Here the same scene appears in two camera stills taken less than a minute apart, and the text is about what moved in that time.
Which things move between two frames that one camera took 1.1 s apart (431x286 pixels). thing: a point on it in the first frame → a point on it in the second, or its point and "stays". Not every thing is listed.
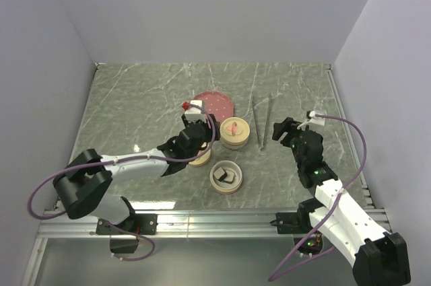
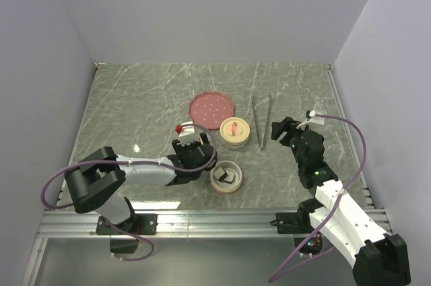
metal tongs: [260, 146] stays
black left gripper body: [208, 136] → [183, 151]
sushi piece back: [220, 173] stays
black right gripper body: [292, 138] stays
